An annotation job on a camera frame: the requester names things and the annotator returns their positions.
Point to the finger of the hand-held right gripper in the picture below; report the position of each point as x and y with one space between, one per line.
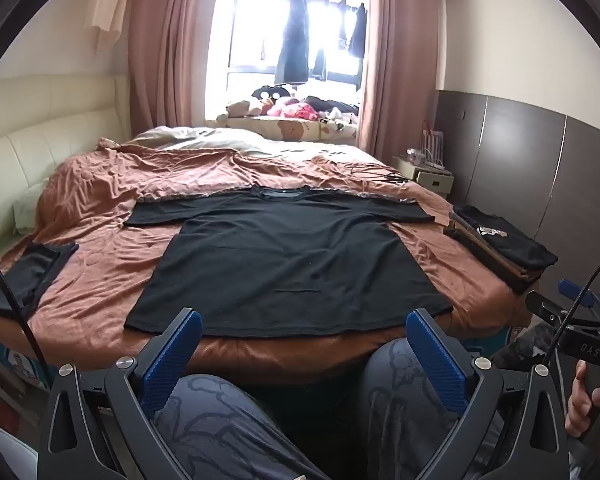
575 291
542 307

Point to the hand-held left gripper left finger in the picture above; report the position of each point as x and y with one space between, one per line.
172 365

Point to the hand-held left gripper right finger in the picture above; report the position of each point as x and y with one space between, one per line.
435 360

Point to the black t-shirt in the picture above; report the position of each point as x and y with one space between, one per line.
290 260

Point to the dark crumpled clothes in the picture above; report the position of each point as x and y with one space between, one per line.
330 104

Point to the person's right hand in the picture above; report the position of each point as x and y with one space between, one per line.
580 405

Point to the dark patterned rug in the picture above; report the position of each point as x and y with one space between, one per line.
525 347

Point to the brown folded garment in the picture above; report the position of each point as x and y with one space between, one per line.
485 255

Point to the brown blanket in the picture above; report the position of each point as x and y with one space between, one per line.
105 270

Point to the printed storage box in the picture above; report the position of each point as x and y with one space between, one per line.
15 360

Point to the cream nightstand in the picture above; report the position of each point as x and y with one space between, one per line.
432 180

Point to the folded black garment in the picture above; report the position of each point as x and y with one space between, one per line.
20 285

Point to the pale green pillow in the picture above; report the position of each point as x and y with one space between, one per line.
27 207

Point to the beige duvet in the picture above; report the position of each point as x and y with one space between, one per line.
195 139

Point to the bear print pillow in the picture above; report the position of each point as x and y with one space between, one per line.
290 130

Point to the beige plush toy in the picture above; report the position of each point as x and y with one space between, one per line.
240 107

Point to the cream padded headboard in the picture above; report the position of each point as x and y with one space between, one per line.
40 125

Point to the pink plush toy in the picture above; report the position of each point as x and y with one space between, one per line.
295 110

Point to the pink curtain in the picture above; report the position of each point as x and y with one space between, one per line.
395 60
170 45

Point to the black and white plush toy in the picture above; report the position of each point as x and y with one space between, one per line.
270 92

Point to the hanging dark garment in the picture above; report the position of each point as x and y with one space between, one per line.
358 30

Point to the hanging dark jacket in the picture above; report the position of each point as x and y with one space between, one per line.
292 40

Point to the bright window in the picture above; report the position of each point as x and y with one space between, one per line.
250 25

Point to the white hanging cloth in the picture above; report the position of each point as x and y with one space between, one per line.
112 5

